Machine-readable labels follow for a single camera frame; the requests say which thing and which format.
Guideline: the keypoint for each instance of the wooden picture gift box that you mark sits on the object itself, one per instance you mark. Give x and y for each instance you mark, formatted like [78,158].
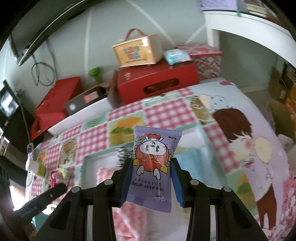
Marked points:
[138,48]

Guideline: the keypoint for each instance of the red box with handle hole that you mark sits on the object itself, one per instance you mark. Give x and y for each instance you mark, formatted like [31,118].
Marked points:
[139,82]

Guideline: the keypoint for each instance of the light blue face mask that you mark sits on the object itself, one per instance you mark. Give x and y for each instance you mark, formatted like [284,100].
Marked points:
[200,163]

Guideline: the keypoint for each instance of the large red flat box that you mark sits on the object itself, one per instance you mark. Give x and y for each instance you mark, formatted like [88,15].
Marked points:
[51,109]

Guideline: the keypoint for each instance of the white pill bottle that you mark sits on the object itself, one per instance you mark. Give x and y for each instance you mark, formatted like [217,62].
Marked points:
[36,168]

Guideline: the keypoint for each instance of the blue wet wipes pack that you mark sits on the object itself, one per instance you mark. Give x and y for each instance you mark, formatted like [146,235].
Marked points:
[175,56]

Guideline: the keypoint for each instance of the white shelf unit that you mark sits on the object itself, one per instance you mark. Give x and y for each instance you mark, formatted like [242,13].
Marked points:
[254,28]

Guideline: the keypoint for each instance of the pink white zigzag towel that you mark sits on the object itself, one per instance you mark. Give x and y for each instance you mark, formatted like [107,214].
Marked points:
[130,222]

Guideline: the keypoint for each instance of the black monitor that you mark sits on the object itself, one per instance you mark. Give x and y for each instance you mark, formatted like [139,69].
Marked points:
[9,104]

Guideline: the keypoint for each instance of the leopard print scrunchie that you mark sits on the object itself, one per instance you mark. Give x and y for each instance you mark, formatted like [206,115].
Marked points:
[123,153]

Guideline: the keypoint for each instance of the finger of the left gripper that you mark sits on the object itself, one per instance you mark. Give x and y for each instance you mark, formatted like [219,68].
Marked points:
[39,203]

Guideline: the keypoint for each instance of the green tissue pack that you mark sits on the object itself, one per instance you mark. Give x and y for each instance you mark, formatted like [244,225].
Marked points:
[64,175]

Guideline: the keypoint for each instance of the purple baby wipes pack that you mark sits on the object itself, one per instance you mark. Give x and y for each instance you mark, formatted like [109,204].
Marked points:
[150,185]

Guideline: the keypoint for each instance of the black long box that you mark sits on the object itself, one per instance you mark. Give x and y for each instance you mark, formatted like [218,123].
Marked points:
[87,98]

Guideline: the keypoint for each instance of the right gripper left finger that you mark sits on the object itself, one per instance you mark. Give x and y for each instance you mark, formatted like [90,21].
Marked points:
[107,195]

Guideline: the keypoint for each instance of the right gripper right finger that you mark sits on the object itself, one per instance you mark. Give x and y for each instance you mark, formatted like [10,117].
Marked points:
[192,193]

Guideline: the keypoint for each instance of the patterned picture tablecloth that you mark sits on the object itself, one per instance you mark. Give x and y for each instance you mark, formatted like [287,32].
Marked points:
[253,160]

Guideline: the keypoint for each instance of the red patterned box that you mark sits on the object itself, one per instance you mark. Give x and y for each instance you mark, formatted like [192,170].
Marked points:
[207,59]

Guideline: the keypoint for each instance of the smartphone on table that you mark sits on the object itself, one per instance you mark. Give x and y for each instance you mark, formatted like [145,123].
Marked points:
[30,151]

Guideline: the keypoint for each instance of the purple perforated board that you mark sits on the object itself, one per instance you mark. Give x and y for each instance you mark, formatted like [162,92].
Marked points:
[218,5]

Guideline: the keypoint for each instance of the green dumbbell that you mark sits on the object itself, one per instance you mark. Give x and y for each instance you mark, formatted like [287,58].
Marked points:
[95,73]

